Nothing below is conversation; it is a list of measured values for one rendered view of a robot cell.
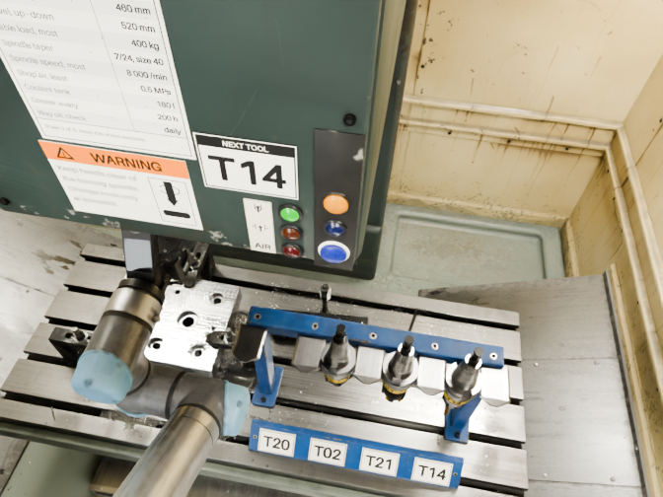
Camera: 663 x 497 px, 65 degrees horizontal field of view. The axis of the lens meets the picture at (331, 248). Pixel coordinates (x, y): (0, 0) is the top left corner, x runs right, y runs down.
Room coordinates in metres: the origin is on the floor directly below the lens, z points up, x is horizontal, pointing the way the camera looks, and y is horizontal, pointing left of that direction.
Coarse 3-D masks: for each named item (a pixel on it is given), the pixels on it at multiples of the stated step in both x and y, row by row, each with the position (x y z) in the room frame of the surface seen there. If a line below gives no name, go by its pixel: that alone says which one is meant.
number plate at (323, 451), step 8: (312, 440) 0.36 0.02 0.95; (320, 440) 0.36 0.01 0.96; (312, 448) 0.35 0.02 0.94; (320, 448) 0.35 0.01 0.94; (328, 448) 0.35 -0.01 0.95; (336, 448) 0.35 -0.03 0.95; (344, 448) 0.34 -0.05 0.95; (312, 456) 0.33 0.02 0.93; (320, 456) 0.33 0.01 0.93; (328, 456) 0.33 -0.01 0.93; (336, 456) 0.33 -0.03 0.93; (344, 456) 0.33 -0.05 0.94; (336, 464) 0.32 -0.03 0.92
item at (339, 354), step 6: (336, 342) 0.41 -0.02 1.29; (342, 342) 0.41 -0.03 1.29; (330, 348) 0.41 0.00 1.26; (336, 348) 0.40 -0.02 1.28; (342, 348) 0.40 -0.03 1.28; (348, 348) 0.41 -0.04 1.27; (330, 354) 0.41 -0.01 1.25; (336, 354) 0.40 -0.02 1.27; (342, 354) 0.40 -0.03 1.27; (348, 354) 0.41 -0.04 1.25; (330, 360) 0.40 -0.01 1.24; (336, 360) 0.40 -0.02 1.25; (342, 360) 0.40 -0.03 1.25; (348, 360) 0.41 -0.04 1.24; (336, 366) 0.40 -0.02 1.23; (342, 366) 0.40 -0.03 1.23
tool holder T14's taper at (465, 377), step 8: (464, 360) 0.39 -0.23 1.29; (480, 360) 0.39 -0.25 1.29; (456, 368) 0.39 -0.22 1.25; (464, 368) 0.38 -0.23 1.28; (472, 368) 0.37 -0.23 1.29; (456, 376) 0.38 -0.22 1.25; (464, 376) 0.37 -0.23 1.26; (472, 376) 0.37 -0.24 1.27; (456, 384) 0.37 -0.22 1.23; (464, 384) 0.37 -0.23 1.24; (472, 384) 0.37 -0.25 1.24
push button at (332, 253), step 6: (324, 246) 0.36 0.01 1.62; (330, 246) 0.35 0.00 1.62; (336, 246) 0.35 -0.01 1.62; (324, 252) 0.35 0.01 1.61; (330, 252) 0.35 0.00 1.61; (336, 252) 0.35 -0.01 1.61; (342, 252) 0.35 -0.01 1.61; (324, 258) 0.35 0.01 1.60; (330, 258) 0.35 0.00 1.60; (336, 258) 0.35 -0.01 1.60; (342, 258) 0.35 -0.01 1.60
